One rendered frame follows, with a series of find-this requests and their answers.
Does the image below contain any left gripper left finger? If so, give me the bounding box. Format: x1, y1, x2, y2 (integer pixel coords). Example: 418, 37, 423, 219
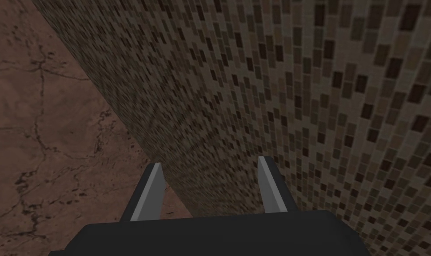
119, 162, 166, 223

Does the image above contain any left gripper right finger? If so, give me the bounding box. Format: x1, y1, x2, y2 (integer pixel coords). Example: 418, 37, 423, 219
257, 155, 299, 214

